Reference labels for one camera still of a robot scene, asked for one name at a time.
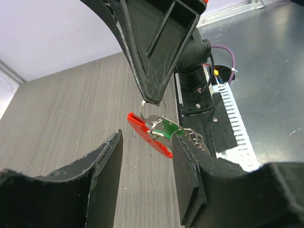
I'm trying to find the red handled crescent blade keychain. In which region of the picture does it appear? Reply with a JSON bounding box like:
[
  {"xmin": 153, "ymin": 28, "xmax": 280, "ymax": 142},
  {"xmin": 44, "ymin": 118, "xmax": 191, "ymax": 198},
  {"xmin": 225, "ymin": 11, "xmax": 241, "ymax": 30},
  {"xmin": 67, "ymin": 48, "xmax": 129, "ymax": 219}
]
[{"xmin": 126, "ymin": 99, "xmax": 210, "ymax": 159}]

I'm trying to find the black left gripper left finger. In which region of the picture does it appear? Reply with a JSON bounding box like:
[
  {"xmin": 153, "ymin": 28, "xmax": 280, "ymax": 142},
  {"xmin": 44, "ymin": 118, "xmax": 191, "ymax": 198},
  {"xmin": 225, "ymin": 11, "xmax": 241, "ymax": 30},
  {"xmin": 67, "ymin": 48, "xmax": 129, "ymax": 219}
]
[{"xmin": 0, "ymin": 131, "xmax": 123, "ymax": 228}]

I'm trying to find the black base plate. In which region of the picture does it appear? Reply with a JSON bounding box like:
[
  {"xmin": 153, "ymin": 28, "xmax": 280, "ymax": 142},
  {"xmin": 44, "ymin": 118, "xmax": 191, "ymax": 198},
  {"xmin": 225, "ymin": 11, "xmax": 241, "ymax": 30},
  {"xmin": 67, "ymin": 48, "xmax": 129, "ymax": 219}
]
[{"xmin": 174, "ymin": 74, "xmax": 238, "ymax": 156}]

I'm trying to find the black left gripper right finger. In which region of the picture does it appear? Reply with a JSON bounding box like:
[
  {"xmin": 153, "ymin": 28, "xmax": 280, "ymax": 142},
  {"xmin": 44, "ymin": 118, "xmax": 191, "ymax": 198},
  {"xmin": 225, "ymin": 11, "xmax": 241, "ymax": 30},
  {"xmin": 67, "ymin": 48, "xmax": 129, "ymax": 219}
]
[{"xmin": 172, "ymin": 135, "xmax": 304, "ymax": 228}]

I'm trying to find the green tagged key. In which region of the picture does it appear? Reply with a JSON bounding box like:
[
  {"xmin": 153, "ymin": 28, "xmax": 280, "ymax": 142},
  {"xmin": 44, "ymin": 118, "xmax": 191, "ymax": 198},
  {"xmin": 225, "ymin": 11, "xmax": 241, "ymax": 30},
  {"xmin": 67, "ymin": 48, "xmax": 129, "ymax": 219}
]
[{"xmin": 148, "ymin": 115, "xmax": 186, "ymax": 147}]

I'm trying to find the white slotted cable duct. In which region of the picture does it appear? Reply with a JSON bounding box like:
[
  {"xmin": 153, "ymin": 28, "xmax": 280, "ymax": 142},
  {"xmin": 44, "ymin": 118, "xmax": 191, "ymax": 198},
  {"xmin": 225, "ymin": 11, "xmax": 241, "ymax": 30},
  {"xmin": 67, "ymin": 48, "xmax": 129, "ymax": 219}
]
[{"xmin": 213, "ymin": 83, "xmax": 260, "ymax": 172}]

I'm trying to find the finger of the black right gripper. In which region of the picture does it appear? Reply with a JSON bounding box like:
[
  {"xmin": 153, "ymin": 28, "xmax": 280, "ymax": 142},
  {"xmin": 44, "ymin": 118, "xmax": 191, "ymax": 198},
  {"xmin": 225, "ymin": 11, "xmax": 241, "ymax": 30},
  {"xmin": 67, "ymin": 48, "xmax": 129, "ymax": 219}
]
[
  {"xmin": 81, "ymin": 0, "xmax": 144, "ymax": 98},
  {"xmin": 120, "ymin": 0, "xmax": 207, "ymax": 105}
]

